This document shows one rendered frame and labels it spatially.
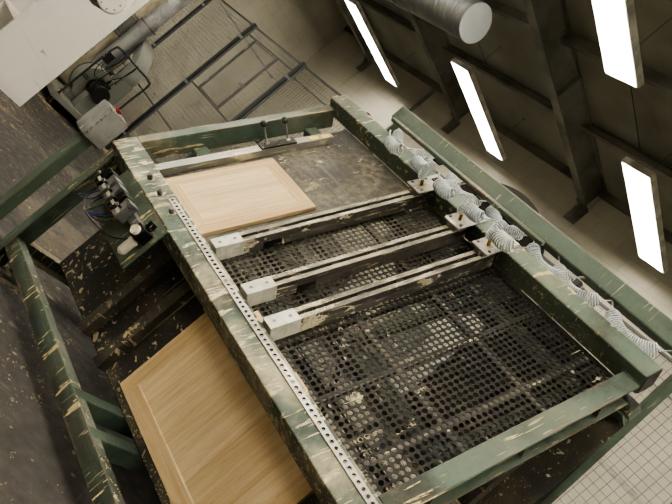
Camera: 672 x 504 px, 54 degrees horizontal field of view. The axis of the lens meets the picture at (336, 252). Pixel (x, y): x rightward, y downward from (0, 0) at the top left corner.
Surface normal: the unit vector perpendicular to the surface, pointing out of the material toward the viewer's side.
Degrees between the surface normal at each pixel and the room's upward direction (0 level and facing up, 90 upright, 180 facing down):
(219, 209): 55
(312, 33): 90
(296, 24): 90
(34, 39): 90
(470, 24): 89
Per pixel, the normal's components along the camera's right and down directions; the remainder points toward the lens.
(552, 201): -0.43, -0.54
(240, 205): 0.13, -0.76
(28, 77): 0.48, 0.55
